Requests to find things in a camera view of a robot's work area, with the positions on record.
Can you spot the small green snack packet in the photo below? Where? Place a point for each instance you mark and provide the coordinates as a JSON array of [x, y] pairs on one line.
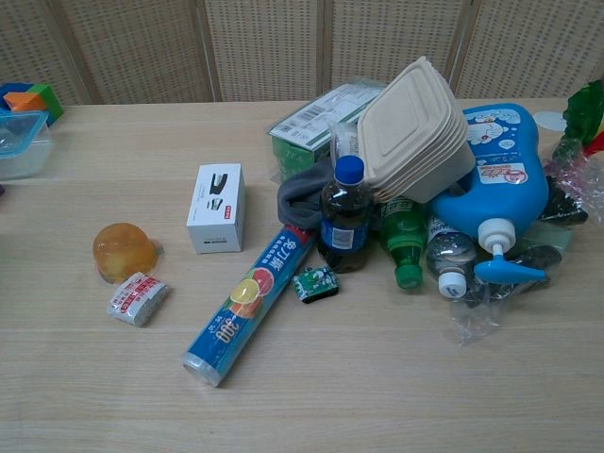
[[315, 282]]

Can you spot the white red snack packet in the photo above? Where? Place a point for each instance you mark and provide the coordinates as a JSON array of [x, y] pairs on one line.
[[137, 299]]

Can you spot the colourful toy blocks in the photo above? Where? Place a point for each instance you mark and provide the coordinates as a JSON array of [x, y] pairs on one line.
[[33, 99]]

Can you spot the dark cola bottle blue cap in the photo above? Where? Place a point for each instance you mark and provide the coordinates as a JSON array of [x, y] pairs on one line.
[[343, 222]]

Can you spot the grey cloth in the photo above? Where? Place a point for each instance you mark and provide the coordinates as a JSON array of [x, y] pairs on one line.
[[302, 198]]

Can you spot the pale green soap bar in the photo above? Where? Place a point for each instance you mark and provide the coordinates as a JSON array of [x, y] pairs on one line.
[[549, 236]]

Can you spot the green white cardboard box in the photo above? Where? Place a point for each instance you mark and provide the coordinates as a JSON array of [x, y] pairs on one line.
[[313, 125]]

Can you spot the stack of beige pulp containers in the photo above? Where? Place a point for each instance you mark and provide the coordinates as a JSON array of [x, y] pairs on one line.
[[415, 132]]

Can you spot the blue cling film roll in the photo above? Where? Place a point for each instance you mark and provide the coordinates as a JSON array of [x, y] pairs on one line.
[[250, 302]]

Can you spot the white stapler box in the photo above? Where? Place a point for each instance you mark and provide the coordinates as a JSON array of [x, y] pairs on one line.
[[215, 207]]

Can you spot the green red yellow toy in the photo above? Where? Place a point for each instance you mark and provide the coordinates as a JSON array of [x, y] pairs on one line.
[[585, 113]]

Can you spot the clear water bottle white cap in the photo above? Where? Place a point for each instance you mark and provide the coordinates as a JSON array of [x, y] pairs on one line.
[[448, 255]]

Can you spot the orange jelly cup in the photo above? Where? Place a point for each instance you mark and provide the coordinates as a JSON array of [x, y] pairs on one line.
[[123, 250]]

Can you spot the clear wrapped packet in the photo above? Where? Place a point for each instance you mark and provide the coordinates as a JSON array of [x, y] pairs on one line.
[[345, 141]]

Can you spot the blue pump lotion bottle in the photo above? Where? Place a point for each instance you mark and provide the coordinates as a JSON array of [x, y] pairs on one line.
[[500, 184]]

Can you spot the clear plastic container blue lid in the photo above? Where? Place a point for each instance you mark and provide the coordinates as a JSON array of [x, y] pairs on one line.
[[21, 144]]

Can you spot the green soda bottle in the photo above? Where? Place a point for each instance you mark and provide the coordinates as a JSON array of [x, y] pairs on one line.
[[402, 236]]

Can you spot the white round disc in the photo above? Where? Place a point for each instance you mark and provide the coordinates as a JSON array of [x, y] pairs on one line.
[[549, 120]]

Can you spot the clear plastic bag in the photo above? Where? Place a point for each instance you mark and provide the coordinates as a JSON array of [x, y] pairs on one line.
[[561, 203]]

